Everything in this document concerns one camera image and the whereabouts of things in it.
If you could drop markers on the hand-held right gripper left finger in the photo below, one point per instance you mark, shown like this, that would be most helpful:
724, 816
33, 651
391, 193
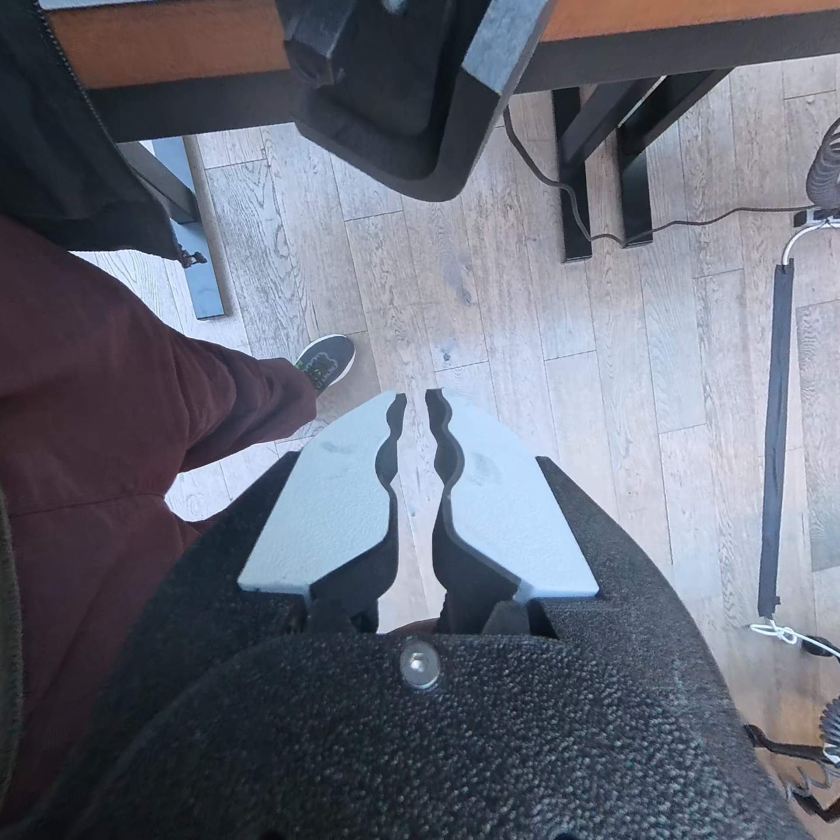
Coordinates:
321, 505

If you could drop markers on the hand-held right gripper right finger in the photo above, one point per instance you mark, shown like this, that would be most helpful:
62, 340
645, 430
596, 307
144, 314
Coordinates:
518, 525

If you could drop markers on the black metal desk leg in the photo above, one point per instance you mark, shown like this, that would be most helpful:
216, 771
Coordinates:
633, 197
571, 197
197, 275

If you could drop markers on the wooden desk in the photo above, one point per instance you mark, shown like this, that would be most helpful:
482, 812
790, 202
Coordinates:
164, 46

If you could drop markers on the person's dark grey shoe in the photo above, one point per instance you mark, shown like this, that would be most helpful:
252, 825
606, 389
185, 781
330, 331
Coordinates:
325, 361

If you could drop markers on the white power strip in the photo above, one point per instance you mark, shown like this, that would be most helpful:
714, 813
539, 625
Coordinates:
817, 215

